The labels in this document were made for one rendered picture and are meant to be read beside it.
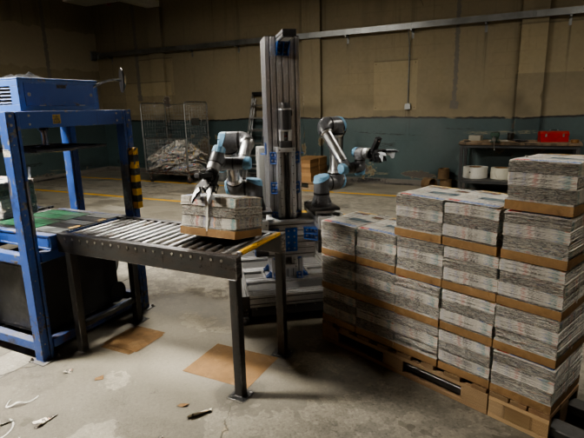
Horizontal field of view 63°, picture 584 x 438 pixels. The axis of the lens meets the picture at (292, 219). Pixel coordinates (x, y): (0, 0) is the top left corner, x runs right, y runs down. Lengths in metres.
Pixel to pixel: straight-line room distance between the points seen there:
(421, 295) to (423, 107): 7.02
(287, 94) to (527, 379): 2.36
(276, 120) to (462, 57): 6.22
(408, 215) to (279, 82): 1.48
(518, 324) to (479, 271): 0.29
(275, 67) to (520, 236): 2.08
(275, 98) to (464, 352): 2.11
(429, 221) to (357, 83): 7.41
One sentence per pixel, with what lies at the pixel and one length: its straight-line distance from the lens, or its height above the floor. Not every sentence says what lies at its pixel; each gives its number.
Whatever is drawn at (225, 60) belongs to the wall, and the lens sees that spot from 11.22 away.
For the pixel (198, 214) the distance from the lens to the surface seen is 2.73.
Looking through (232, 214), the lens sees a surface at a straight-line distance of 2.60.
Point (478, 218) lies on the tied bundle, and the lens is 2.44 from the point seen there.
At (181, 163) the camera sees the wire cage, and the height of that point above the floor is 0.42.
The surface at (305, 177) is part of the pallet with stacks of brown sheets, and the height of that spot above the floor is 0.22.
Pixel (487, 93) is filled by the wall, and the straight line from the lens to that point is 9.31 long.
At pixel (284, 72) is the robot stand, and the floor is 1.78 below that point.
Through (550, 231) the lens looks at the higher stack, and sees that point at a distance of 2.31.
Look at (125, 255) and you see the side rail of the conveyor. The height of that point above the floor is 0.73.
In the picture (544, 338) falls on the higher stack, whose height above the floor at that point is 0.51.
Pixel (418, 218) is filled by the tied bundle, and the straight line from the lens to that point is 2.61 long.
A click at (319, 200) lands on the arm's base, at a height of 0.87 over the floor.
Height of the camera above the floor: 1.54
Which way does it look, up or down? 13 degrees down
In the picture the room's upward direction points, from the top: 1 degrees counter-clockwise
